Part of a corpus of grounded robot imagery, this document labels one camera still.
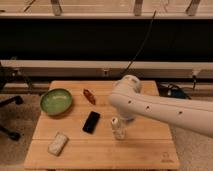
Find clear plastic bottle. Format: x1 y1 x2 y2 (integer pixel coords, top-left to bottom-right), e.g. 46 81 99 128
111 117 125 140

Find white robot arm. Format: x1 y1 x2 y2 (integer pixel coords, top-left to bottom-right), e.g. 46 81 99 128
108 75 213 138

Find brown snack wrapper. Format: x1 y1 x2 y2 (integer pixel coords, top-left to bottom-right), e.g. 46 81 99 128
83 89 96 105

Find black smartphone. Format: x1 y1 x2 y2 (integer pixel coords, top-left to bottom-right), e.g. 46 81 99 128
82 111 100 134

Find green bowl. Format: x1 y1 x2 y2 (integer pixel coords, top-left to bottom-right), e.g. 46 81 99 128
40 88 73 116

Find white sponge block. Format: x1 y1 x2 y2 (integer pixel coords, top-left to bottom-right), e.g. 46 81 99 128
48 132 69 156

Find black floor cables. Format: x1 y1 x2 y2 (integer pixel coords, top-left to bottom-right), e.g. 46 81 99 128
157 82 192 100

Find black hanging cable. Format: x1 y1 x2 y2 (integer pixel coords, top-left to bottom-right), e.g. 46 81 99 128
119 9 157 77

